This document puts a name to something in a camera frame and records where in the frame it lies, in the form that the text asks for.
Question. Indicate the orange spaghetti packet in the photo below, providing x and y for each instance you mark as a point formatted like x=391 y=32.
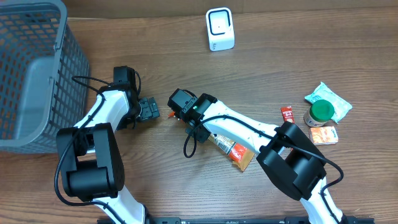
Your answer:
x=240 y=155

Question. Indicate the red coffee sachet stick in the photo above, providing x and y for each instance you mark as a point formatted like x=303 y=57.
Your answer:
x=287 y=114

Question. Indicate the orange Kleenex tissue pack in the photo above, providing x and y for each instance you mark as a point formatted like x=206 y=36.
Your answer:
x=323 y=135

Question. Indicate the green lidded jar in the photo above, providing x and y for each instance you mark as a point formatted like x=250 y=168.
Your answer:
x=319 y=113

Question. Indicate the teal tissue pack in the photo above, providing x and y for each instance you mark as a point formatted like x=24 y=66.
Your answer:
x=341 y=106

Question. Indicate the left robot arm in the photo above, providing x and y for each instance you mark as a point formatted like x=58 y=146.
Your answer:
x=90 y=170

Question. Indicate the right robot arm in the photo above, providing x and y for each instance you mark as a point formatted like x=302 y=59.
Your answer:
x=288 y=157

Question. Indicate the white barcode scanner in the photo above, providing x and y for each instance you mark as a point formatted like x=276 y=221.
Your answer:
x=219 y=24

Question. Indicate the grey plastic mesh basket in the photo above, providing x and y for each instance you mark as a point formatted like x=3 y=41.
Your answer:
x=39 y=57

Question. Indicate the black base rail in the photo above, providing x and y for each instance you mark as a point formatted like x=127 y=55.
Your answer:
x=286 y=220

